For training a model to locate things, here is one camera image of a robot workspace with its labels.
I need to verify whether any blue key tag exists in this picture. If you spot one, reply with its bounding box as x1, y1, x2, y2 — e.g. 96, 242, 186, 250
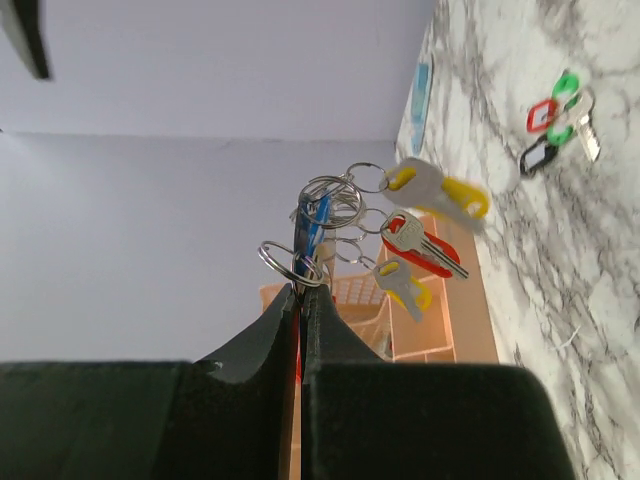
293, 193, 331, 276

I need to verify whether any blue blister pack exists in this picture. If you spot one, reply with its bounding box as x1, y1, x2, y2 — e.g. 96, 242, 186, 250
410, 55, 433, 157

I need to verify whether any metal key holder red handle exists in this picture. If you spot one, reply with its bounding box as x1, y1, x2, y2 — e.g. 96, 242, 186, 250
257, 160, 391, 381

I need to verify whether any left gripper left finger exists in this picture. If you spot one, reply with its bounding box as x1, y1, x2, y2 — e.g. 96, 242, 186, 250
1, 286, 298, 479

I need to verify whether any peach desk organizer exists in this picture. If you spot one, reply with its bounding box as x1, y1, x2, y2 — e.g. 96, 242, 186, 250
258, 214, 501, 364

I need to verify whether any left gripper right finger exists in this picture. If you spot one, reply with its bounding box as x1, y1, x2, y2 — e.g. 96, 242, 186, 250
301, 287, 575, 479

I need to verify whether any silver key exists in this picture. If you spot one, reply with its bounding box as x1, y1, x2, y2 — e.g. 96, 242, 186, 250
568, 88, 601, 162

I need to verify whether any small red key tag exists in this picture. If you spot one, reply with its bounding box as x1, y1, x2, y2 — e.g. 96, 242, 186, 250
380, 210, 469, 279

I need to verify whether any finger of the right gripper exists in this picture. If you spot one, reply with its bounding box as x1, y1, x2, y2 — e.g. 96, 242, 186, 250
1, 0, 52, 80

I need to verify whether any black key tag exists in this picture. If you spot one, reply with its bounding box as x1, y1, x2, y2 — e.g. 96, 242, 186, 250
519, 135, 559, 178

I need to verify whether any yellow key tag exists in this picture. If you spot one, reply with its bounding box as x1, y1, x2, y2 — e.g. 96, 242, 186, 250
373, 259, 432, 321
384, 166, 490, 221

